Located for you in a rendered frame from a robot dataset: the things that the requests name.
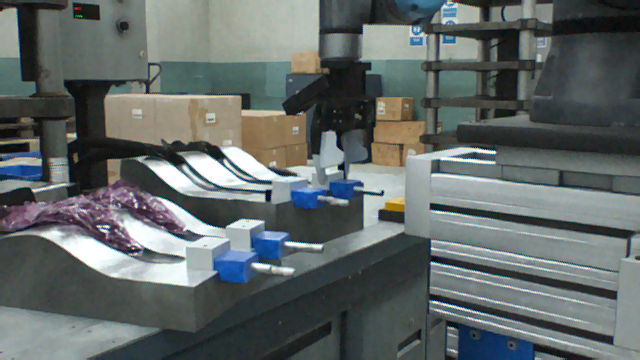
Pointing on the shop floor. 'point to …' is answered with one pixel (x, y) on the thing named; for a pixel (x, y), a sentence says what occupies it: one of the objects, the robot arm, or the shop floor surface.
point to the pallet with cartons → (274, 138)
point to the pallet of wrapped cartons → (172, 120)
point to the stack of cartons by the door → (397, 132)
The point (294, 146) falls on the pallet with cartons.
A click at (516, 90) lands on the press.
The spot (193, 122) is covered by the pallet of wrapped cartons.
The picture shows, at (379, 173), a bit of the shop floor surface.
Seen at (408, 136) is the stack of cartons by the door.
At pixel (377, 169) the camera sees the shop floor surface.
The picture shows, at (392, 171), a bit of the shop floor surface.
